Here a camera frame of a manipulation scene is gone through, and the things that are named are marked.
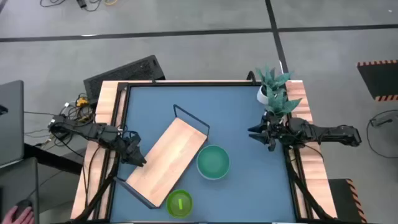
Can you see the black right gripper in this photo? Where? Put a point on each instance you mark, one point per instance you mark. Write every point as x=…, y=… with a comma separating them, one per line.
x=276, y=132

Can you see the blue table mat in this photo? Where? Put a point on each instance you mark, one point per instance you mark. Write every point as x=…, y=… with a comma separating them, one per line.
x=248, y=186

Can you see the teal plastic bowl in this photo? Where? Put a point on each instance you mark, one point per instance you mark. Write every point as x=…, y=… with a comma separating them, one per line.
x=213, y=161

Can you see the black computer mouse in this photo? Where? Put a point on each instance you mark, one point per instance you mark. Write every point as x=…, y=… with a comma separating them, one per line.
x=24, y=203

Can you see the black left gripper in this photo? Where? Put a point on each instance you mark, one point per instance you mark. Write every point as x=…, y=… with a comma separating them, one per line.
x=129, y=145

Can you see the wooden shelf with black frame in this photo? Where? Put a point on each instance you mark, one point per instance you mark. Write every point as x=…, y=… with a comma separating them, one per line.
x=168, y=161

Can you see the black mat with orange stripes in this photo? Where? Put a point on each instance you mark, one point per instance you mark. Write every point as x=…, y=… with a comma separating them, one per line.
x=342, y=199
x=379, y=79

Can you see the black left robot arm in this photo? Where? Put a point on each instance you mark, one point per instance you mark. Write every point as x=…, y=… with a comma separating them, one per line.
x=93, y=130

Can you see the artificial plant in white pot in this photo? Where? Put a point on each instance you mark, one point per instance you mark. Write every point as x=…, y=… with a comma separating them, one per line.
x=281, y=104
x=272, y=81

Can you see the black perforated computer case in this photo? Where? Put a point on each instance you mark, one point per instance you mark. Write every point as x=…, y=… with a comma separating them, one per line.
x=124, y=74

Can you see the person's hand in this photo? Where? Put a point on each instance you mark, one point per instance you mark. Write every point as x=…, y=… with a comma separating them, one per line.
x=14, y=216

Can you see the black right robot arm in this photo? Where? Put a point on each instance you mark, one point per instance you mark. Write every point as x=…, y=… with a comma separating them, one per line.
x=326, y=133

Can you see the black power adapter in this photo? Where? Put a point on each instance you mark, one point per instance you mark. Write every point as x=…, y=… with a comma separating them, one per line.
x=81, y=3

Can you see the grey desk surface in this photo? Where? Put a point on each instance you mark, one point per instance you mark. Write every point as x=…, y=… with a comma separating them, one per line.
x=15, y=180

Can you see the green plastic bowl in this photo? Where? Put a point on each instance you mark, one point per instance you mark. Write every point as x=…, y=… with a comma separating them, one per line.
x=178, y=203

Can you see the grey floor power adapter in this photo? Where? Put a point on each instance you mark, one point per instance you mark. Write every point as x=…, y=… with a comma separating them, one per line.
x=381, y=122

